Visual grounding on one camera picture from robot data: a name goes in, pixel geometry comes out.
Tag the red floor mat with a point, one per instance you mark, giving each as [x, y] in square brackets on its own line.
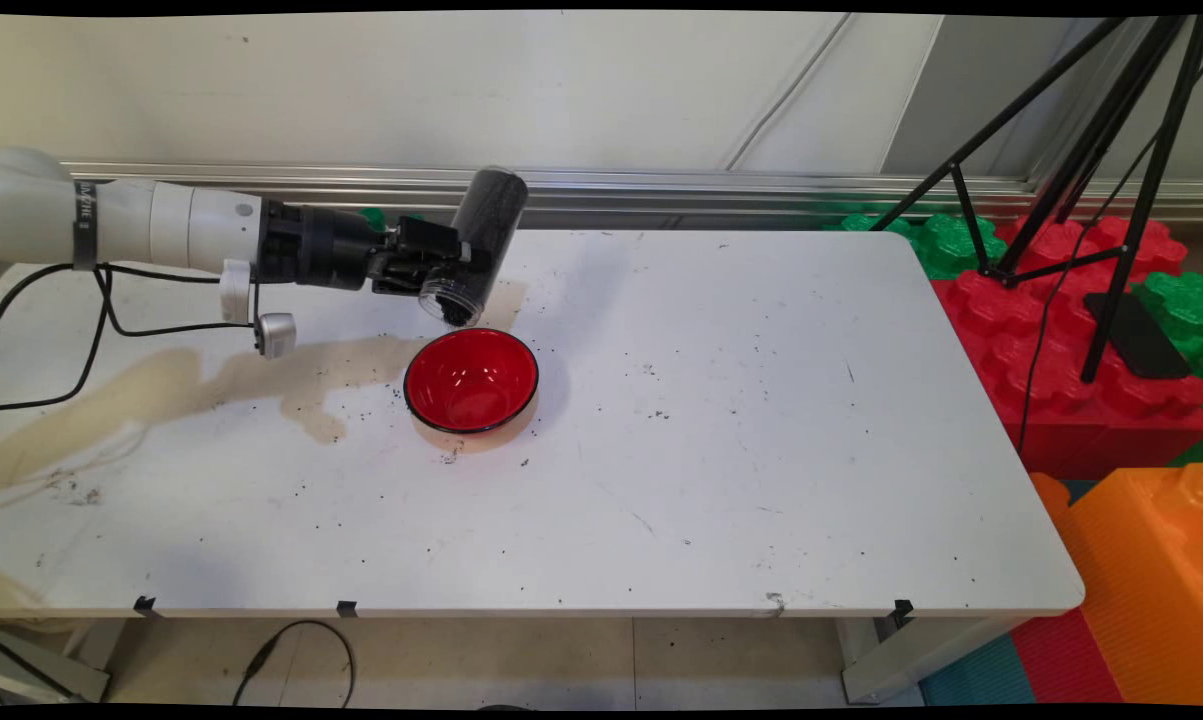
[1061, 660]

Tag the aluminium wall rail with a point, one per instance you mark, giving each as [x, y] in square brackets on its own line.
[661, 190]

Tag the black tripod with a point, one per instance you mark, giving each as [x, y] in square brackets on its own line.
[1146, 200]

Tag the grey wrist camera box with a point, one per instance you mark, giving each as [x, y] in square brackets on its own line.
[279, 335]

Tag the clear plastic jar black seeds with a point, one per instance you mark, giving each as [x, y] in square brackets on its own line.
[496, 215]

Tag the red bowl black rim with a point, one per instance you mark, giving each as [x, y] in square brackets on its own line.
[471, 380]

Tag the green foam block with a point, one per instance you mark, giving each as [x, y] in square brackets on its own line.
[946, 245]
[1186, 310]

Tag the orange foam block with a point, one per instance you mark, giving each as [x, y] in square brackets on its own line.
[1141, 580]

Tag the grey table leg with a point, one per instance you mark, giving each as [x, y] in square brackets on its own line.
[911, 660]

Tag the black flat plate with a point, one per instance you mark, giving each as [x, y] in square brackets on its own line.
[1146, 345]

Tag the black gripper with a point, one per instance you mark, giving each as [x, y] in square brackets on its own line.
[321, 245]

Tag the green-capped spice bottle grey contents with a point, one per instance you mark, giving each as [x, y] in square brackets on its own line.
[373, 217]

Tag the teal floor mat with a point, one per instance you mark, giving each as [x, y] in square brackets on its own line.
[976, 675]

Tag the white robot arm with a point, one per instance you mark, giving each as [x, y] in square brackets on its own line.
[161, 225]

